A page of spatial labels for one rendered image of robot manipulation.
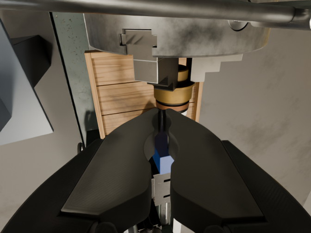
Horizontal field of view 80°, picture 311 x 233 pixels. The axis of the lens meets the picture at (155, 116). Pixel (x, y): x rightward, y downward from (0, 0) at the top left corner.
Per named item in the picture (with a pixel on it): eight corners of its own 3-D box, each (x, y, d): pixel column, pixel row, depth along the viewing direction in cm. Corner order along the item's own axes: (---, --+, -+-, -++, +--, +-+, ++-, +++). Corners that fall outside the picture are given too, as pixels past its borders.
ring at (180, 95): (158, 76, 34) (158, 119, 38) (204, 70, 36) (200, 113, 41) (146, 64, 42) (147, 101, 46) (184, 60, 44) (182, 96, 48)
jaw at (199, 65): (195, 23, 33) (258, 21, 34) (188, 21, 37) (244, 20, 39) (190, 83, 38) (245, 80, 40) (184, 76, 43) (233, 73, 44)
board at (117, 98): (84, 50, 52) (83, 52, 49) (201, 43, 61) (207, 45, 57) (101, 138, 67) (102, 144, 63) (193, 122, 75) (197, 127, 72)
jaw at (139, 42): (156, 23, 33) (120, 29, 23) (183, 24, 31) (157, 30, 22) (157, 83, 38) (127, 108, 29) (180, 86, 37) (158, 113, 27)
